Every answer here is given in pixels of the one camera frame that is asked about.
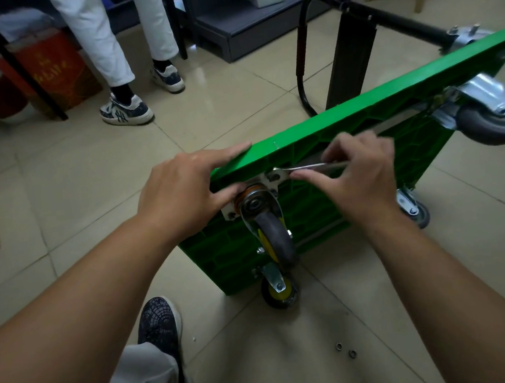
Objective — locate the person's left hand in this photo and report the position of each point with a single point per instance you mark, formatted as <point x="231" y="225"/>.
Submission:
<point x="178" y="200"/>

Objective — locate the person's right hand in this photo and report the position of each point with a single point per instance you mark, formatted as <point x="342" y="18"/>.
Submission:
<point x="362" y="184"/>

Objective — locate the green platform trolley deck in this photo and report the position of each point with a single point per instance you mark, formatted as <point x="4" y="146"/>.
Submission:
<point x="316" y="210"/>

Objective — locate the silver wrench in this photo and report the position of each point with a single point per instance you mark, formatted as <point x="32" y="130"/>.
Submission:
<point x="303" y="167"/>

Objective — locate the person's right forearm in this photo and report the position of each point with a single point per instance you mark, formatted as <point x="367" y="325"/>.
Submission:
<point x="465" y="303"/>

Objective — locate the person's left forearm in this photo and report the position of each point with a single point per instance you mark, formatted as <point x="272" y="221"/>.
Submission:
<point x="71" y="333"/>

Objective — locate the person's dark shoe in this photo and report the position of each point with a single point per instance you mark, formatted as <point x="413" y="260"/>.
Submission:
<point x="160" y="325"/>

